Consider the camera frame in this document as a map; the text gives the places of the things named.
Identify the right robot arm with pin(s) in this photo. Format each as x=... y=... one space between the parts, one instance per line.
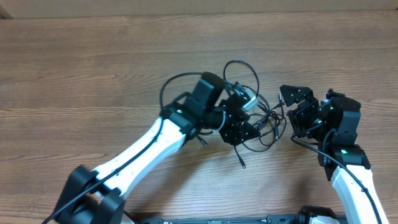
x=329 y=128

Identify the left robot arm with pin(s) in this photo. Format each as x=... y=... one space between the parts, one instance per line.
x=99 y=195

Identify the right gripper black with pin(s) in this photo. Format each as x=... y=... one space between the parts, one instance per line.
x=306 y=112

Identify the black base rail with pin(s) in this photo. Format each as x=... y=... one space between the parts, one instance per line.
x=230 y=221

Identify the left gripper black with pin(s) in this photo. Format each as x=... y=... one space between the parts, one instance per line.
x=232 y=118

